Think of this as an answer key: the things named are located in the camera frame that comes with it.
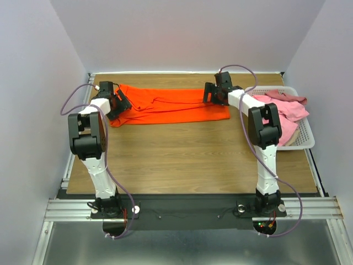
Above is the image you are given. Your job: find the orange t shirt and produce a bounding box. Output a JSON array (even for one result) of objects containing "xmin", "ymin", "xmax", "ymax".
[{"xmin": 110, "ymin": 84, "xmax": 231, "ymax": 128}]

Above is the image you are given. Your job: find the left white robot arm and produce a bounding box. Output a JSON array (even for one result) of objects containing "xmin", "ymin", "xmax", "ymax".
[{"xmin": 60, "ymin": 81, "xmax": 132, "ymax": 219}]

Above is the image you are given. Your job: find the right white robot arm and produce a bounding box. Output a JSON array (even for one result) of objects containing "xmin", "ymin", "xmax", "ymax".
[{"xmin": 203, "ymin": 72, "xmax": 282, "ymax": 215}]

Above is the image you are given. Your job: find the dusty rose t shirt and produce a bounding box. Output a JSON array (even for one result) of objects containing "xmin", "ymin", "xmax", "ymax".
[{"xmin": 265, "ymin": 89, "xmax": 308, "ymax": 105}]

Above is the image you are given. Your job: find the light pink t shirt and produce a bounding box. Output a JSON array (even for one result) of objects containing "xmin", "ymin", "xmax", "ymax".
[{"xmin": 253, "ymin": 95, "xmax": 309, "ymax": 146}]

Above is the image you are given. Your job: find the beige garment in basket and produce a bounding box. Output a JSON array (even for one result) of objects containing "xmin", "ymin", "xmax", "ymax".
[{"xmin": 285, "ymin": 129, "xmax": 300, "ymax": 146}]

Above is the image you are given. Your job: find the white plastic laundry basket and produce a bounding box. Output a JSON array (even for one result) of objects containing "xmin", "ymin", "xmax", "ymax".
[{"xmin": 248, "ymin": 86, "xmax": 315, "ymax": 151}]

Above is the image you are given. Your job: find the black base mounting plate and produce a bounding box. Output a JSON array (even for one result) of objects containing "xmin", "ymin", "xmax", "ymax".
[{"xmin": 90, "ymin": 193, "xmax": 287, "ymax": 231}]

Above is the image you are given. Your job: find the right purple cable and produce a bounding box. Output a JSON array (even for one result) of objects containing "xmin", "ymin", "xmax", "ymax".
[{"xmin": 216, "ymin": 65, "xmax": 303, "ymax": 238}]

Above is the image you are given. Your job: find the aluminium frame rail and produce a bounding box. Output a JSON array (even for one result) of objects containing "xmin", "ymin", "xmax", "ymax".
[{"xmin": 32, "ymin": 72, "xmax": 96, "ymax": 265}]

